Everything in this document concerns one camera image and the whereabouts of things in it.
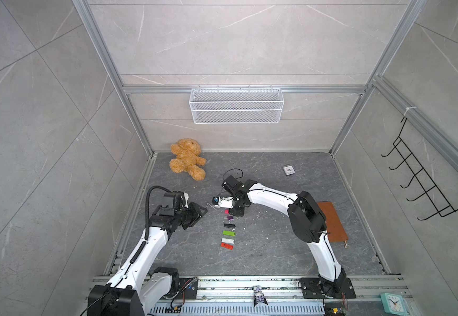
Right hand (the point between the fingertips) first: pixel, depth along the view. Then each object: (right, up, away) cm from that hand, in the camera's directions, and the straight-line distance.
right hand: (235, 207), depth 95 cm
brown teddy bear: (-27, +24, +12) cm, 38 cm away
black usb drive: (-2, -8, -5) cm, 9 cm away
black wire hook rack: (+64, +11, -32) cm, 72 cm away
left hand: (-12, +2, -13) cm, 18 cm away
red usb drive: (-4, -14, -11) cm, 19 cm away
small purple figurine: (+8, -27, -25) cm, 38 cm away
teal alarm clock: (+57, -29, -26) cm, 69 cm away
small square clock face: (+31, +18, +14) cm, 38 cm away
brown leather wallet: (+46, -8, -7) cm, 47 cm away
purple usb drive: (-3, -5, -2) cm, 6 cm away
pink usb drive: (-4, 0, -8) cm, 9 cm away
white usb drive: (-4, -13, -9) cm, 16 cm away
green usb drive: (-3, -10, -7) cm, 13 cm away
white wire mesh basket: (0, +52, +6) cm, 52 cm away
